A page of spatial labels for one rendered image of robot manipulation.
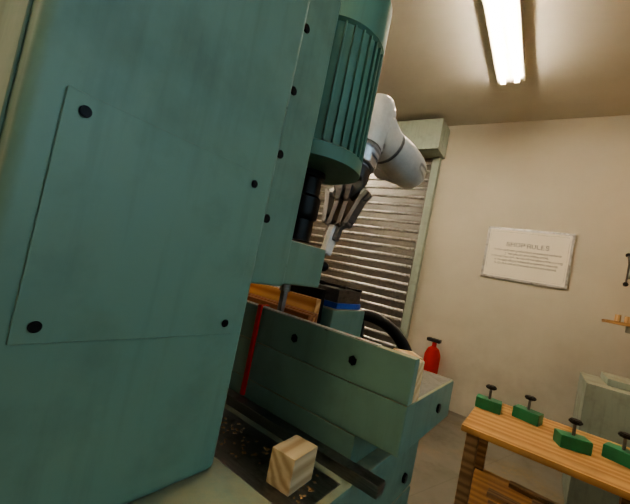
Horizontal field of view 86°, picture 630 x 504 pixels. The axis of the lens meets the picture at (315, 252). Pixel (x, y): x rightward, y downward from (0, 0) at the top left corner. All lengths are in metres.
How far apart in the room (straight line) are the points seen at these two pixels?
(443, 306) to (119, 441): 3.28
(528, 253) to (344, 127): 2.98
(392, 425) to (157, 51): 0.44
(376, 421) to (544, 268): 3.04
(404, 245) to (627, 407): 2.06
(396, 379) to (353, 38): 0.49
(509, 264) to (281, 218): 3.07
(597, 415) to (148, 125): 2.49
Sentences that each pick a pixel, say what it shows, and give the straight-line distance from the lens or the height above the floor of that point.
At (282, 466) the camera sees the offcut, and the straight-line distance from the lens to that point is 0.42.
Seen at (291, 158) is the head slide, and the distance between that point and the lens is 0.47.
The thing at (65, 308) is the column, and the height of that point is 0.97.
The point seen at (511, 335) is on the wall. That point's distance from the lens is 3.43.
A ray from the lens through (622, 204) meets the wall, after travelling 3.56.
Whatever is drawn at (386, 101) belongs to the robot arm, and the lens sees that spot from 0.95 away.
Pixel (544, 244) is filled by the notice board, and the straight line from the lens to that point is 3.44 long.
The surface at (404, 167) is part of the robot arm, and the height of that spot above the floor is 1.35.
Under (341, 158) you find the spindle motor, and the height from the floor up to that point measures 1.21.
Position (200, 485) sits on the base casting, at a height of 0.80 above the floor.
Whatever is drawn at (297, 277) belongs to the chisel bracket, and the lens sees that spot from 0.55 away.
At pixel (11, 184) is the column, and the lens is 0.28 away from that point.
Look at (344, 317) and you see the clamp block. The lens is 0.72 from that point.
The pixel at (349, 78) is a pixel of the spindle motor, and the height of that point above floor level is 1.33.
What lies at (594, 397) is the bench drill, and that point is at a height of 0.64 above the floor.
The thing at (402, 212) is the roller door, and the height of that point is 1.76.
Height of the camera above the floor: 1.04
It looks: 2 degrees up
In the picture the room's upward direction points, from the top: 12 degrees clockwise
